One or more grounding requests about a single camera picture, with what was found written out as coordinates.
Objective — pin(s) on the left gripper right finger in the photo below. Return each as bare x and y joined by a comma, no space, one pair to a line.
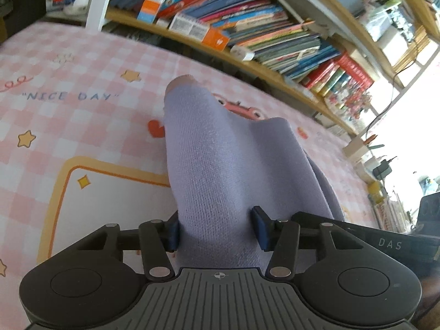
281,238

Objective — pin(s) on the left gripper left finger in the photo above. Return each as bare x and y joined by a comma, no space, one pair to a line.
157,238

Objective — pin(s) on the black power adapter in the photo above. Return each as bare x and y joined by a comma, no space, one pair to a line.
383,169

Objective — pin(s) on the beige pen holder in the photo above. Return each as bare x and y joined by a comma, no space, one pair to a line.
355,150

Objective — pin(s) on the pink checkered tablecloth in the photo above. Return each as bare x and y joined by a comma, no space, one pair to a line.
82,142

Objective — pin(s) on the colourful figurine decoration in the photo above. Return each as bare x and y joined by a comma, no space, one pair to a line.
349,100

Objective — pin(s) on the red dictionaries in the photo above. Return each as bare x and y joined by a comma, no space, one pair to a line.
339,74

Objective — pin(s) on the white charger block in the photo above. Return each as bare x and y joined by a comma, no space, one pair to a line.
242,53

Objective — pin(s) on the wooden white bookshelf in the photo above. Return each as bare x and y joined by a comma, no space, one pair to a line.
389,35

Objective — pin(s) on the flat orange white box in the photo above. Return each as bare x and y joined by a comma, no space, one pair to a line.
201,32

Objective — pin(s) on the row of colourful books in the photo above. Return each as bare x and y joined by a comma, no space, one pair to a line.
281,41

